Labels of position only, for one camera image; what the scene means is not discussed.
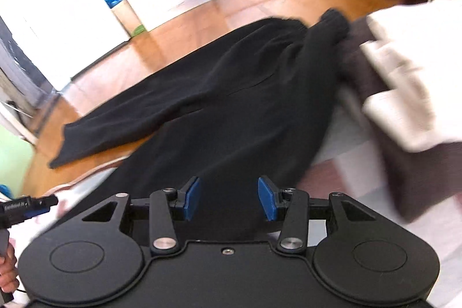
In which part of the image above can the black garment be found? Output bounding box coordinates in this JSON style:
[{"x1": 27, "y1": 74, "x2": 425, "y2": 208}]
[{"x1": 49, "y1": 8, "x2": 351, "y2": 244}]

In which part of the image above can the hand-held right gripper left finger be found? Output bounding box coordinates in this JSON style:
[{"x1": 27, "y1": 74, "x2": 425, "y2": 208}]
[{"x1": 82, "y1": 176, "x2": 202, "y2": 256}]

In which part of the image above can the white cloth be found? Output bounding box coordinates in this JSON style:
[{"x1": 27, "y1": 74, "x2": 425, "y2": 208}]
[{"x1": 361, "y1": 0, "x2": 462, "y2": 153}]

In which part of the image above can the tall cardboard box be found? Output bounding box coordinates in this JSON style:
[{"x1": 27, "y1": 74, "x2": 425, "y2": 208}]
[{"x1": 110, "y1": 0, "x2": 147, "y2": 38}]

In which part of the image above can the person's left hand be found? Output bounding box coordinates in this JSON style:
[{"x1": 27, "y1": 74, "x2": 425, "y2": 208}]
[{"x1": 0, "y1": 250, "x2": 19, "y2": 294}]

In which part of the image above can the dark grey panel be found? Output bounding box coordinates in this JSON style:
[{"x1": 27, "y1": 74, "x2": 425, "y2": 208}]
[{"x1": 0, "y1": 16, "x2": 60, "y2": 114}]

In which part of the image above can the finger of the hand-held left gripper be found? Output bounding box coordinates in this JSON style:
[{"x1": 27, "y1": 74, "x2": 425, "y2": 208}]
[{"x1": 36, "y1": 195, "x2": 59, "y2": 216}]

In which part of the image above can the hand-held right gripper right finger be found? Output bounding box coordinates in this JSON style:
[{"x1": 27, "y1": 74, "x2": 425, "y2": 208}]
[{"x1": 257, "y1": 176, "x2": 379, "y2": 253}]

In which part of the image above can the dark brown cloth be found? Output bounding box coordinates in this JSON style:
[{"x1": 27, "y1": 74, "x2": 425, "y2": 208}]
[{"x1": 339, "y1": 17, "x2": 462, "y2": 222}]

